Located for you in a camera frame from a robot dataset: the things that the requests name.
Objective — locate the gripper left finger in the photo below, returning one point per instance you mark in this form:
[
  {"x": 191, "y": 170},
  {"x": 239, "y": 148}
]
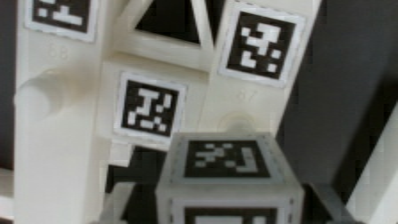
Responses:
[{"x": 131, "y": 206}]

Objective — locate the white tagged cube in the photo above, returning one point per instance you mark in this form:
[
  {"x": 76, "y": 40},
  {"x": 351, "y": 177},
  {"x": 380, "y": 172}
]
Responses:
[{"x": 229, "y": 184}]

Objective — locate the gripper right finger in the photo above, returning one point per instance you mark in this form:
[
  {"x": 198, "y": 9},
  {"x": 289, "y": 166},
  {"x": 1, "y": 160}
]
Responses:
[{"x": 325, "y": 207}]

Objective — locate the white U-shaped obstacle fence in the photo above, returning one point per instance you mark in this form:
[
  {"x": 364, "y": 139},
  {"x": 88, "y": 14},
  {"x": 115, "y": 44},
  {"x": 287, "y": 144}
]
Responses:
[{"x": 374, "y": 200}]

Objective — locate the white chair seat part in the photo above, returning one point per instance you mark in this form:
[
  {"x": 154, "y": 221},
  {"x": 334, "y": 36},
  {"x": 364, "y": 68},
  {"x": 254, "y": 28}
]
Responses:
[{"x": 152, "y": 99}]

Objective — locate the white chair back frame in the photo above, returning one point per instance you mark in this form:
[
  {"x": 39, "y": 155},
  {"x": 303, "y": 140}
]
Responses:
[{"x": 236, "y": 38}]

